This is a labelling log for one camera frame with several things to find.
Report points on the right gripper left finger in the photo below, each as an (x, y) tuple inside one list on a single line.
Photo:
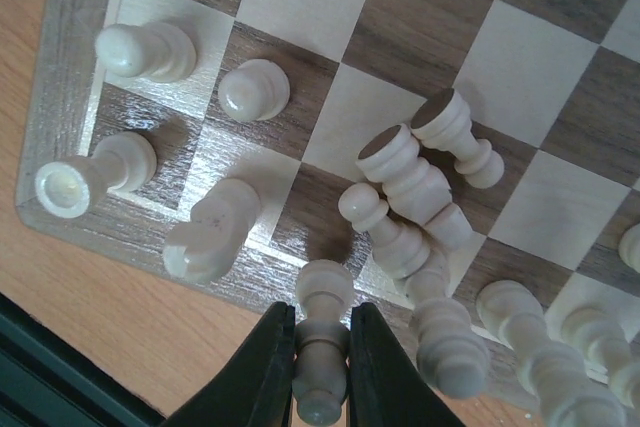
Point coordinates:
[(254, 388)]

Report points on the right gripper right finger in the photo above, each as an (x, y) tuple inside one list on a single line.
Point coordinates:
[(384, 388)]

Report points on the white piece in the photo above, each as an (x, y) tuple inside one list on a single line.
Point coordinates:
[(324, 291)]

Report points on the white chess knight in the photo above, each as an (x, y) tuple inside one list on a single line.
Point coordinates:
[(204, 248)]

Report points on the white pawn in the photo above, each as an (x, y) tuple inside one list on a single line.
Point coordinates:
[(158, 51)]

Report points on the white chess rook corner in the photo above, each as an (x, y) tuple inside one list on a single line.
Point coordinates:
[(68, 188)]

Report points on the white chess pieces pile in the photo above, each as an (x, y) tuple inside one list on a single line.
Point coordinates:
[(419, 191)]

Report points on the wooden chess board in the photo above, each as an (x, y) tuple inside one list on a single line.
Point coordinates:
[(285, 93)]

